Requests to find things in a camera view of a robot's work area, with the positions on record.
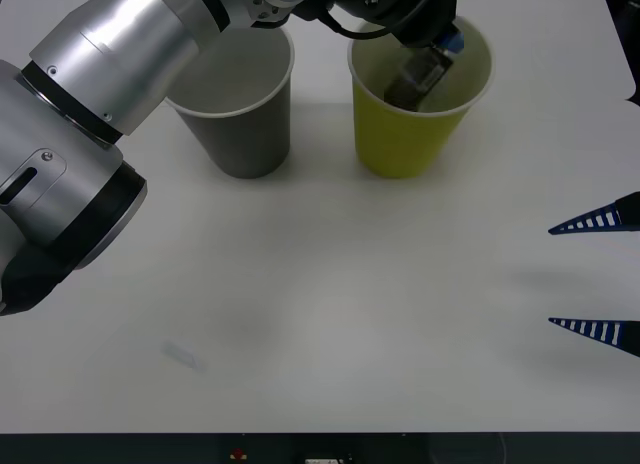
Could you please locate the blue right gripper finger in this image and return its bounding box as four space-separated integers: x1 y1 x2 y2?
547 316 640 358
547 191 640 237

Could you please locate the yellow-green plastic bin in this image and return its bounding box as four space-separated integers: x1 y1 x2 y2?
346 14 495 181

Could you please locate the grey plastic bin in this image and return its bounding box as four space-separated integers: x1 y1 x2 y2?
163 26 297 181

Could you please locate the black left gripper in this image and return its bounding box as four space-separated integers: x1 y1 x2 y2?
379 0 465 54

